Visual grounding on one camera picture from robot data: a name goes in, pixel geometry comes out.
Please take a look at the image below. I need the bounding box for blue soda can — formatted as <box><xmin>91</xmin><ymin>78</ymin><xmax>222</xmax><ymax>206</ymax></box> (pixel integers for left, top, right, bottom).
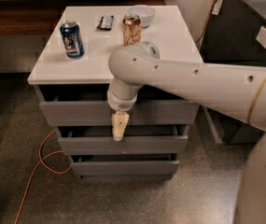
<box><xmin>60</xmin><ymin>20</ymin><xmax>84</xmax><ymax>59</ymax></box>

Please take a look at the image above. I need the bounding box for brown wooden bench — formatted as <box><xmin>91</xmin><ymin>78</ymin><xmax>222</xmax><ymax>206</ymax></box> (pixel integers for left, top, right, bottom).
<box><xmin>0</xmin><ymin>0</ymin><xmax>166</xmax><ymax>35</ymax></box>

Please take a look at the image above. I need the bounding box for orange floor cable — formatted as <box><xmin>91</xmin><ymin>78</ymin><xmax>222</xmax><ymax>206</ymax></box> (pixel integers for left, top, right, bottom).
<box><xmin>13</xmin><ymin>130</ymin><xmax>73</xmax><ymax>224</ymax></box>

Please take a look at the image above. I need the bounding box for white bowl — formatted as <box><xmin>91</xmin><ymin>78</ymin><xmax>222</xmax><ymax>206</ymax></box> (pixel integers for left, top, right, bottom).
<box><xmin>128</xmin><ymin>5</ymin><xmax>156</xmax><ymax>28</ymax></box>

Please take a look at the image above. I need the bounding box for white top drawer cabinet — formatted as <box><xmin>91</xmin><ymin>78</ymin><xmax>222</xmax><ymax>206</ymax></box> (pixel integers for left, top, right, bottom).
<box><xmin>27</xmin><ymin>5</ymin><xmax>211</xmax><ymax>181</ymax></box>

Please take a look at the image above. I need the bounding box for grey top drawer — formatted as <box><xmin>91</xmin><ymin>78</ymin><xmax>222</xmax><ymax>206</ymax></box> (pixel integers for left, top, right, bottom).
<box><xmin>39</xmin><ymin>88</ymin><xmax>202</xmax><ymax>127</ymax></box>

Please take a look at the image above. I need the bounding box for grey drawer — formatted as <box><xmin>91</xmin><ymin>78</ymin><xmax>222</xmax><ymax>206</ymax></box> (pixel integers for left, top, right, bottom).
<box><xmin>71</xmin><ymin>154</ymin><xmax>179</xmax><ymax>176</ymax></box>
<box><xmin>39</xmin><ymin>88</ymin><xmax>202</xmax><ymax>127</ymax></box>
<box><xmin>57</xmin><ymin>125</ymin><xmax>188</xmax><ymax>155</ymax></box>

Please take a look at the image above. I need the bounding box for black snack packet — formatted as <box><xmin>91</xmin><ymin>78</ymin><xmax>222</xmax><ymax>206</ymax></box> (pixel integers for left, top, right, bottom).
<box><xmin>97</xmin><ymin>15</ymin><xmax>114</xmax><ymax>31</ymax></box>

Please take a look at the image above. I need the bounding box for white label sticker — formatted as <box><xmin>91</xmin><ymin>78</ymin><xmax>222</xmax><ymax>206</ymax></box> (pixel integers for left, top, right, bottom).
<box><xmin>256</xmin><ymin>26</ymin><xmax>266</xmax><ymax>49</ymax></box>

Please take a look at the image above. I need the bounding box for gold soda can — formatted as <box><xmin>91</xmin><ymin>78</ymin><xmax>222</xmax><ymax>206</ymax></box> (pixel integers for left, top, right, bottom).
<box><xmin>123</xmin><ymin>13</ymin><xmax>141</xmax><ymax>46</ymax></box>

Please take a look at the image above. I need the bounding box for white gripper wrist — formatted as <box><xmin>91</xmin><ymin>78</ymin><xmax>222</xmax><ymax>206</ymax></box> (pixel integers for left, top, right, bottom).
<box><xmin>107</xmin><ymin>90</ymin><xmax>137</xmax><ymax>141</ymax></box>

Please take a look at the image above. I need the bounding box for grey bottom drawer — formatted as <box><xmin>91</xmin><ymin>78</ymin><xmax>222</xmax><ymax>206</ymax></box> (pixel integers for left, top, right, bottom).
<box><xmin>71</xmin><ymin>154</ymin><xmax>179</xmax><ymax>176</ymax></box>

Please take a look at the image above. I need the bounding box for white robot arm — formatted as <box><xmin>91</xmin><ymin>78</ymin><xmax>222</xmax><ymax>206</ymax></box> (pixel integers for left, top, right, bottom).
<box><xmin>108</xmin><ymin>42</ymin><xmax>266</xmax><ymax>224</ymax></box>

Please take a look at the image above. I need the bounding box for grey middle drawer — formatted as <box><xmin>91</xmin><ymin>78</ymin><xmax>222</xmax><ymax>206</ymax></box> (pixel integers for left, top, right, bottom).
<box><xmin>57</xmin><ymin>125</ymin><xmax>188</xmax><ymax>155</ymax></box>

